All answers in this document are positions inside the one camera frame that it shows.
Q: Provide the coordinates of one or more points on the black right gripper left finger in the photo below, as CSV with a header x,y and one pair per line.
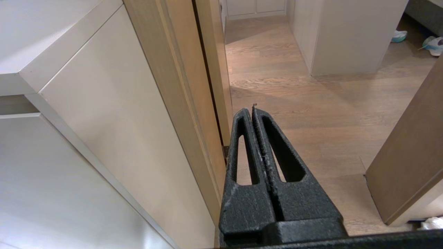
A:
x,y
245,207

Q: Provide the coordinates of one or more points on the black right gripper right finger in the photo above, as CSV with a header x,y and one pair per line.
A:
x,y
304,204

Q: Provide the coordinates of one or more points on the brown wooden room door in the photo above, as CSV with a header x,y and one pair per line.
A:
x,y
412,155

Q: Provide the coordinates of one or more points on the white crumpled cloth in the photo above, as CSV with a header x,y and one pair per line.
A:
x,y
431,223

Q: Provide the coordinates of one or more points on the white sideboard cabinet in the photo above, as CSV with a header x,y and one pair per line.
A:
x,y
104,103

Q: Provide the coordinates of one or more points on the white and teal sneaker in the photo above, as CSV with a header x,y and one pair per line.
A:
x,y
399,36
432,45

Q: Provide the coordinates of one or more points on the white cabinet door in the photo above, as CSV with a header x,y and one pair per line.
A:
x,y
52,190

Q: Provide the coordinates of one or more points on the white wardrobe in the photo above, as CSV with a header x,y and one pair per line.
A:
x,y
256,7

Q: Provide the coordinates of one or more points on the wooden door frame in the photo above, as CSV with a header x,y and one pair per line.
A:
x,y
180,86

